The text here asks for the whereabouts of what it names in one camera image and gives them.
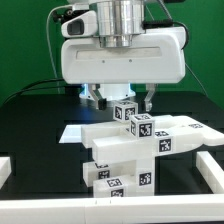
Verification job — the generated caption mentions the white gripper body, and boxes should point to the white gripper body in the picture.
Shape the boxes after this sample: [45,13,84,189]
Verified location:
[61,27,186,84]

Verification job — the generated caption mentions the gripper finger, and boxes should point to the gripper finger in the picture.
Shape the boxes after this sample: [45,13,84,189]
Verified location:
[144,84,157,111]
[89,84,107,110]

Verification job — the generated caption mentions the white tagged cube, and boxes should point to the white tagged cube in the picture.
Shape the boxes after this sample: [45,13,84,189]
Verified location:
[113,100,138,123]
[129,113,155,139]

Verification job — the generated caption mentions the white chair back frame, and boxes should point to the white chair back frame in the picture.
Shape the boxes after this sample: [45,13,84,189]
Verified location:
[81,115,224,165]

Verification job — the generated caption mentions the white chair seat part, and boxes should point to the white chair seat part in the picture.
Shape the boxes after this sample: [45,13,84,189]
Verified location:
[130,158,155,196]

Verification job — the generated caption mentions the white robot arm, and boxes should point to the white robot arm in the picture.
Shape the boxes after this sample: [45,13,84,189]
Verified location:
[61,0,189,110]

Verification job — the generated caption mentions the white right fence bar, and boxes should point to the white right fence bar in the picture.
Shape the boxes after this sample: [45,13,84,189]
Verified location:
[196,151,224,194]

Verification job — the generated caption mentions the white fence bar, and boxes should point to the white fence bar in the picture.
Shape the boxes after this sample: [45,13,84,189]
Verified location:
[0,194,224,224]
[0,157,11,189]
[196,151,224,194]

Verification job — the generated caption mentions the white left fence bar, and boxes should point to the white left fence bar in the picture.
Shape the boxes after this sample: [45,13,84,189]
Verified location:
[0,157,11,189]

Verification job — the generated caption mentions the white front fence bar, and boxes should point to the white front fence bar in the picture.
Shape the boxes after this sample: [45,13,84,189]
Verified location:
[0,194,224,224]

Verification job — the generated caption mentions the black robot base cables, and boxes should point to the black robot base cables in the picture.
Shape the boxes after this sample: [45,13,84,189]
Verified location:
[0,78,84,107]

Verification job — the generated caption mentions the white marker base plate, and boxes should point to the white marker base plate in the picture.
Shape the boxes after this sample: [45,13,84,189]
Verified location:
[59,125,81,144]

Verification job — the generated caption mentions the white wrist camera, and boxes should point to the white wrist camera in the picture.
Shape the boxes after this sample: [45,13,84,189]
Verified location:
[61,11,98,38]

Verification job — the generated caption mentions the white camera cable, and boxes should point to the white camera cable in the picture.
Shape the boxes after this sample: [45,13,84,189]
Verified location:
[45,4,74,95]

